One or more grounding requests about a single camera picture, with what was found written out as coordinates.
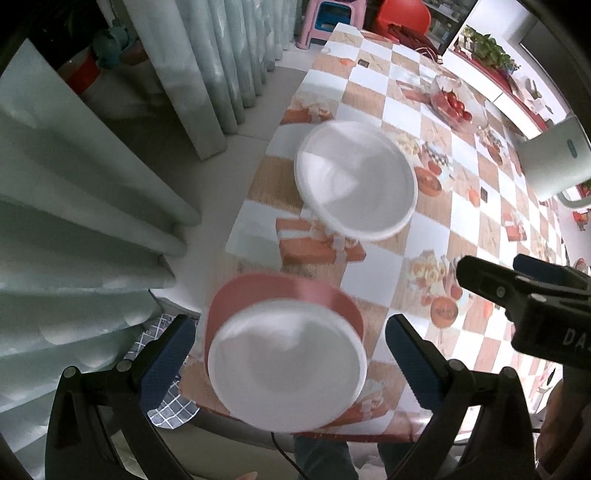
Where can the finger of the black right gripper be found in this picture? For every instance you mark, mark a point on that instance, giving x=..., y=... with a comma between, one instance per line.
x=505, y=287
x=553, y=274

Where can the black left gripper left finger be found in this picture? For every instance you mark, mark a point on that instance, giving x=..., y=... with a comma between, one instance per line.
x=78, y=445

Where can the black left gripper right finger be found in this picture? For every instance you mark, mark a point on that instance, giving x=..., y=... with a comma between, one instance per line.
x=501, y=444

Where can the white foam bowl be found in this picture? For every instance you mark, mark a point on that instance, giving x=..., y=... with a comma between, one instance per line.
x=287, y=366
x=356, y=180

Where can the pink square plate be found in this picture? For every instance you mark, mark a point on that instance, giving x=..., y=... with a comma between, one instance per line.
x=258, y=286

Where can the checkered grey cloth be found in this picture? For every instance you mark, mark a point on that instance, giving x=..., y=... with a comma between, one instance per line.
x=160, y=398

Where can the pale green appliance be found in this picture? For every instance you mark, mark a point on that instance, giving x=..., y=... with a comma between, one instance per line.
x=556, y=160

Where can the glass bowl of tomatoes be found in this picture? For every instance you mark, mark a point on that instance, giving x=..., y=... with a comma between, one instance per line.
x=454, y=102

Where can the green potted plant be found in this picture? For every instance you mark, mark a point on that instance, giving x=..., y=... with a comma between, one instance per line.
x=488, y=52

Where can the red chair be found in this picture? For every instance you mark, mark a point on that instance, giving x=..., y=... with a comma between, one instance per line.
x=413, y=14

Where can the pink plastic stool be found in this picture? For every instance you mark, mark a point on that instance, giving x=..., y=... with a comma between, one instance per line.
x=322, y=16

